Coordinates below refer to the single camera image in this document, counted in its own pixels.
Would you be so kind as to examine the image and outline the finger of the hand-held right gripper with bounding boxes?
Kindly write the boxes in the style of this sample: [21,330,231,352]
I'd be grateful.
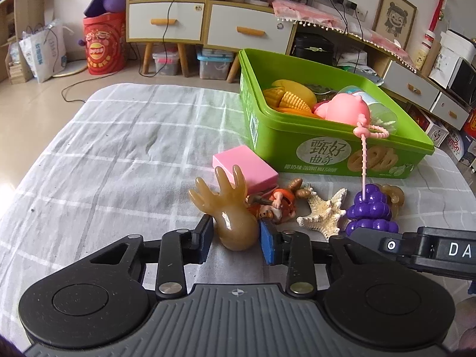
[350,228,407,260]

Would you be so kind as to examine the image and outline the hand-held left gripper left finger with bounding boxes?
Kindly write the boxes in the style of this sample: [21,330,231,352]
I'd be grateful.
[89,214,215,299]

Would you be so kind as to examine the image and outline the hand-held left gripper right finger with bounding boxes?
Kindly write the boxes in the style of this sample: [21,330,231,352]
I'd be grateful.
[259,219,372,299]

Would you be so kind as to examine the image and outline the purple toy grapes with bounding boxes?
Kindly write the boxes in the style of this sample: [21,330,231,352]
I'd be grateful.
[346,184,399,236]

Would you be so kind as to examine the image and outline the amber rubber hand toy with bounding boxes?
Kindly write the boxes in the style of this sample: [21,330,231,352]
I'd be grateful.
[188,164,260,251]

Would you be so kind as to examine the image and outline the green plastic box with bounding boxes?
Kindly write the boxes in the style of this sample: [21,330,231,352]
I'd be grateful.
[238,48,436,179]

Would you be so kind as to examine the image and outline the pink toy pig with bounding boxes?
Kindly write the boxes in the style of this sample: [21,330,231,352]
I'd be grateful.
[311,93,372,125]

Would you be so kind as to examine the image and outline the orange toy slices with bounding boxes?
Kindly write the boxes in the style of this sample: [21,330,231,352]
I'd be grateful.
[273,107,324,120]

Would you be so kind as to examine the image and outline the small yellow toy corn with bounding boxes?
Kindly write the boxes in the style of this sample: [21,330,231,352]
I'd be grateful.
[263,86,285,107]

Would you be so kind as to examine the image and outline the person's right forearm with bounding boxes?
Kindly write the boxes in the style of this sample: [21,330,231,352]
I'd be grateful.
[455,297,476,357]

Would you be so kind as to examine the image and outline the orange cartoon figurine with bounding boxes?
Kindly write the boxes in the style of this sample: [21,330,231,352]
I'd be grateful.
[247,178,317,226]

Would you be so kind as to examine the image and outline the beige starfish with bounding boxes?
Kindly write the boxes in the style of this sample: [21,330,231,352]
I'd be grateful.
[296,188,348,239]

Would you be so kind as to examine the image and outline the pink rectangular block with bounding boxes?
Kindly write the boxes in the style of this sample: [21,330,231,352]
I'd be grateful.
[213,146,279,193]

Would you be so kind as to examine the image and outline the white printed box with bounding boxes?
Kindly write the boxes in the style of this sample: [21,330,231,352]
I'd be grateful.
[424,119,450,147]

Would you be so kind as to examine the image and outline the grey checked cloth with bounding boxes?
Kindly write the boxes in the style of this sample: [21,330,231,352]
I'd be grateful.
[0,84,476,357]

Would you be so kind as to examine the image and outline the white microwave oven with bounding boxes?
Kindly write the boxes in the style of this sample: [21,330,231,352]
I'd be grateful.
[446,57,476,105]

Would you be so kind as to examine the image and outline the pile of folded cloths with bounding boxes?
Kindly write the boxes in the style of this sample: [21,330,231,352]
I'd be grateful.
[336,50,383,82]

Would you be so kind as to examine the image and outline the clear storage box blue lid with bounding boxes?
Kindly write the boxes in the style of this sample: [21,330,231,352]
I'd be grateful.
[196,48,235,80]

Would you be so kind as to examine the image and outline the clear storage box pink lid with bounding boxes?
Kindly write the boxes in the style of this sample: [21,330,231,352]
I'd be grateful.
[152,50,183,77]

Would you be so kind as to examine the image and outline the wooden cabinet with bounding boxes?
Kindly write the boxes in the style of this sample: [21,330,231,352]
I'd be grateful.
[126,0,476,121]

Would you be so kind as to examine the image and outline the black case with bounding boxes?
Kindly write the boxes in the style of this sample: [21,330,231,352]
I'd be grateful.
[294,33,335,64]

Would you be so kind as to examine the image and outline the pink cloth with pom-poms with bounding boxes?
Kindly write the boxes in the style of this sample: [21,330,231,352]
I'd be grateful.
[272,0,417,71]

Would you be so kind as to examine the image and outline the red printed bucket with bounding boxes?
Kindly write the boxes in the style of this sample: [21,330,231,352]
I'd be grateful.
[82,12,127,76]

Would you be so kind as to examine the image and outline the framed cartoon picture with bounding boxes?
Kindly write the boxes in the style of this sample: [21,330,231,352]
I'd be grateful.
[372,0,417,47]

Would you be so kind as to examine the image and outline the red hanging ornament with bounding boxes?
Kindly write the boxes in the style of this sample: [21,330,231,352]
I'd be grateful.
[428,0,458,35]

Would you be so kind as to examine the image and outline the white shopping bag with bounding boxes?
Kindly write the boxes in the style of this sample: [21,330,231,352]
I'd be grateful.
[19,20,68,83]

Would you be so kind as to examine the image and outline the cardboard shelf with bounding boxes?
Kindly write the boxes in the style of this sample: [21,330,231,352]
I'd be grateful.
[0,0,54,84]

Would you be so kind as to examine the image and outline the pink beaded strap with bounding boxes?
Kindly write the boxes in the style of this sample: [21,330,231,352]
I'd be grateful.
[353,117,390,198]

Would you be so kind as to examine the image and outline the white drawer orange handle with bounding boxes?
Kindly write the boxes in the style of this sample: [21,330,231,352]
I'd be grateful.
[128,2,205,41]
[206,4,296,51]
[383,59,441,101]
[431,91,469,120]

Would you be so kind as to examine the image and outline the black floor cable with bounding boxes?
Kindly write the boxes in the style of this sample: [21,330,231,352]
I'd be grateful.
[61,76,92,104]

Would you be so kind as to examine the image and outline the wall power sockets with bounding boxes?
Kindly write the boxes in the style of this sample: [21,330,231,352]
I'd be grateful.
[320,0,367,21]

